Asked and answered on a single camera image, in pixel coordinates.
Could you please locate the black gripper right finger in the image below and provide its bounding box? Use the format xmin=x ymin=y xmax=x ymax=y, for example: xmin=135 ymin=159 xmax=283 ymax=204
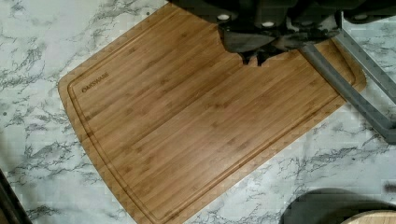
xmin=256 ymin=26 xmax=341 ymax=66

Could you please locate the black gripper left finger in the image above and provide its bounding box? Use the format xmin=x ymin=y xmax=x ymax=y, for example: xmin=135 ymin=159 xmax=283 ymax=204
xmin=218 ymin=27 xmax=275 ymax=65

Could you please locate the bamboo cutting board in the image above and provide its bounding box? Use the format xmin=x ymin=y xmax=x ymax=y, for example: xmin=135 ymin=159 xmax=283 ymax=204
xmin=57 ymin=3 xmax=367 ymax=224

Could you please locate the dark round canister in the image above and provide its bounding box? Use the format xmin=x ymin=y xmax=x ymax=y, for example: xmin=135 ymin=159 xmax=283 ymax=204
xmin=279 ymin=188 xmax=395 ymax=224

